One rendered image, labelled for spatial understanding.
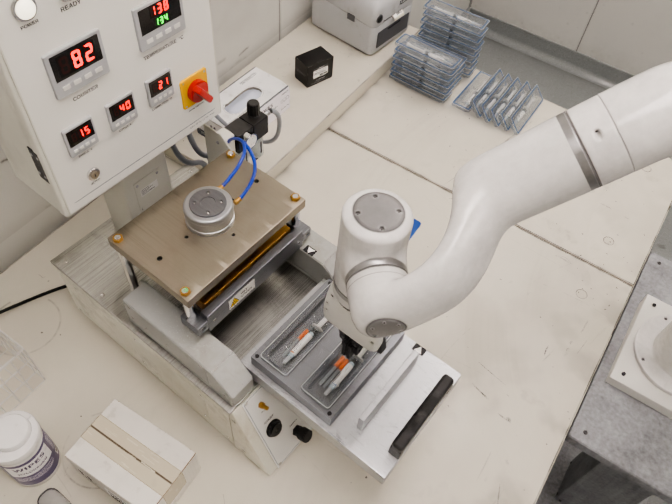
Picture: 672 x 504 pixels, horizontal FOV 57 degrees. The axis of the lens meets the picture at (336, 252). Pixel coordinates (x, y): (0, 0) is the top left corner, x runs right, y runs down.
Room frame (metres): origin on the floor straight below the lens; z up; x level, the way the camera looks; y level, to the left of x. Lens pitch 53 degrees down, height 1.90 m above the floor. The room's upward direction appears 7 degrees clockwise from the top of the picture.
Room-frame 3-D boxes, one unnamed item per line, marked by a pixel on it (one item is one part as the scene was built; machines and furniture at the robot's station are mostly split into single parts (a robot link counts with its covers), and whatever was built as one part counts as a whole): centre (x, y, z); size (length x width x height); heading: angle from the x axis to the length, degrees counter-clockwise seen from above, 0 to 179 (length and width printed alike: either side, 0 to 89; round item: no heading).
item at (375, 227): (0.46, -0.04, 1.30); 0.09 x 0.08 x 0.13; 12
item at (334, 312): (0.47, -0.04, 1.15); 0.10 x 0.08 x 0.11; 57
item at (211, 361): (0.48, 0.23, 0.96); 0.25 x 0.05 x 0.07; 57
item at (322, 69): (1.43, 0.12, 0.83); 0.09 x 0.06 x 0.07; 134
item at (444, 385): (0.39, -0.16, 0.99); 0.15 x 0.02 x 0.04; 147
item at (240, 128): (0.89, 0.20, 1.05); 0.15 x 0.05 x 0.15; 147
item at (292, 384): (0.49, -0.01, 0.98); 0.20 x 0.17 x 0.03; 147
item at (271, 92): (1.22, 0.27, 0.83); 0.23 x 0.12 x 0.07; 150
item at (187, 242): (0.67, 0.23, 1.08); 0.31 x 0.24 x 0.13; 147
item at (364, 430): (0.46, -0.05, 0.97); 0.30 x 0.22 x 0.08; 57
